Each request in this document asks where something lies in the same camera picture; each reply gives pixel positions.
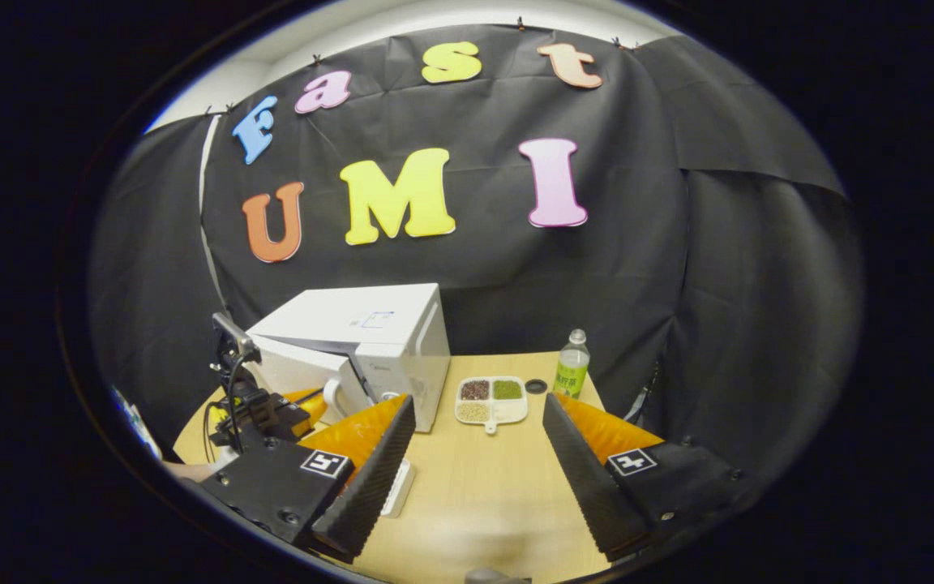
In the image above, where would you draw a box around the white microwave oven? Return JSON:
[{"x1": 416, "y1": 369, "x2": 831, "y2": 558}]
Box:
[{"x1": 246, "y1": 283, "x2": 452, "y2": 433}]

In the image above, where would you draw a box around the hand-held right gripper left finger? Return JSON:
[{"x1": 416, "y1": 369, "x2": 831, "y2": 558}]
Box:
[{"x1": 198, "y1": 395, "x2": 418, "y2": 562}]

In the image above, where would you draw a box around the white divided dish with grains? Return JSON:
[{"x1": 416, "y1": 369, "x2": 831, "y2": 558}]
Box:
[{"x1": 455, "y1": 376, "x2": 529, "y2": 435}]

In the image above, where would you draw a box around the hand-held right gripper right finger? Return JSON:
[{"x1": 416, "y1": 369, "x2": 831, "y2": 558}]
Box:
[{"x1": 542, "y1": 393, "x2": 762, "y2": 563}]

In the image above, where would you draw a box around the green drink bottle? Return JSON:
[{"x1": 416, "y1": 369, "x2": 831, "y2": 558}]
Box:
[{"x1": 553, "y1": 328, "x2": 591, "y2": 399}]

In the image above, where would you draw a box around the black backdrop cloth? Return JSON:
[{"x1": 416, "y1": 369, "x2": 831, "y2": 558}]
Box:
[{"x1": 90, "y1": 24, "x2": 865, "y2": 487}]

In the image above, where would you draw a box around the white rectangular container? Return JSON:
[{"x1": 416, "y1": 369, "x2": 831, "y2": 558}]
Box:
[{"x1": 380, "y1": 457, "x2": 416, "y2": 519}]

